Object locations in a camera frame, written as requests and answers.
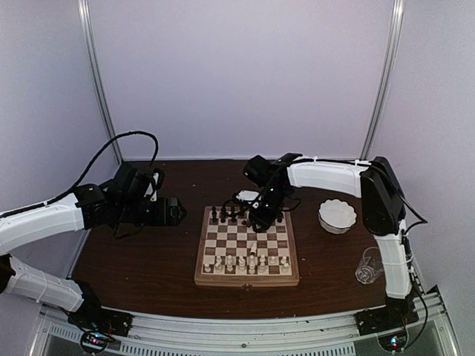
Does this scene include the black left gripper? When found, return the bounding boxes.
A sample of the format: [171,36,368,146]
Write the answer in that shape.
[117,197,186,225]

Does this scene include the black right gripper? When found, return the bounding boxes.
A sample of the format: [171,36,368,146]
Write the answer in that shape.
[249,186,289,233]

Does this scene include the white knight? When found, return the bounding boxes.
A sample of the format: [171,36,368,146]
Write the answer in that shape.
[249,242,257,255]

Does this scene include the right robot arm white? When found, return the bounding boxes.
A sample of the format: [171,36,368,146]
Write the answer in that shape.
[235,153,413,328]

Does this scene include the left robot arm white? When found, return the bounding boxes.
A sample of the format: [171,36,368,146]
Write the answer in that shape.
[1,161,187,329]

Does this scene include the wooden chess board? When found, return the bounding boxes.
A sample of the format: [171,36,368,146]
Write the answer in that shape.
[194,206,300,288]

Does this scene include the white scalloped bowl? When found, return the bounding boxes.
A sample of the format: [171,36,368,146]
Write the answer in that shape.
[318,199,357,234]

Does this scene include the clear plastic cup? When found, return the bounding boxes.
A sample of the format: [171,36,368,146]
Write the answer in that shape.
[355,246,384,285]

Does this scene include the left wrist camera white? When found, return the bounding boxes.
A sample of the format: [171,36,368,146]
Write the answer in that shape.
[147,168,165,202]

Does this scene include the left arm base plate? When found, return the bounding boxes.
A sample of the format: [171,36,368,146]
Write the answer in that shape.
[68,302,133,337]

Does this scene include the aluminium front rail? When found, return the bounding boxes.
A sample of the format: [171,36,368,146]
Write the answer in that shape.
[27,292,462,355]

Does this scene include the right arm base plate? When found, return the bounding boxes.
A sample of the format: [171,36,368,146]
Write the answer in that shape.
[355,307,419,336]

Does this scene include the left aluminium corner post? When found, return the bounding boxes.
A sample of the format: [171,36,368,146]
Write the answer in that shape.
[76,0,123,164]

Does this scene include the aluminium corner post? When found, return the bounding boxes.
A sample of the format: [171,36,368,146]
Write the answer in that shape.
[76,0,123,164]
[360,0,405,159]

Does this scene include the right aluminium corner post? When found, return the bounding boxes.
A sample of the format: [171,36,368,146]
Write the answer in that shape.
[360,0,405,159]

